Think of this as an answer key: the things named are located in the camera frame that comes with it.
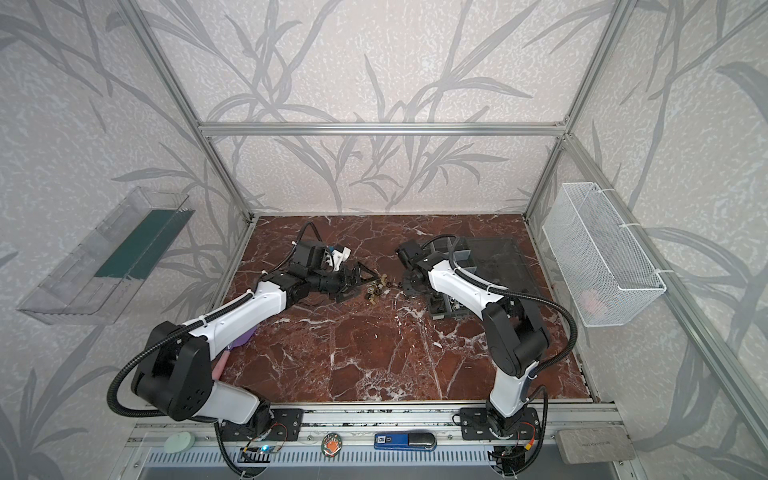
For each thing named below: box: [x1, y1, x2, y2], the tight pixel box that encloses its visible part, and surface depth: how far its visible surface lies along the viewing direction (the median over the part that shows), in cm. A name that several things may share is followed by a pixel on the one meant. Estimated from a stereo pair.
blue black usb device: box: [374, 432, 437, 451], surface depth 69 cm
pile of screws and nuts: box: [365, 273, 406, 305], surface depth 101 cm
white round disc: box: [163, 432, 195, 454], surface depth 71 cm
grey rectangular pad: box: [556, 426, 636, 465], surface depth 70 cm
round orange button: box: [321, 432, 343, 458], surface depth 72 cm
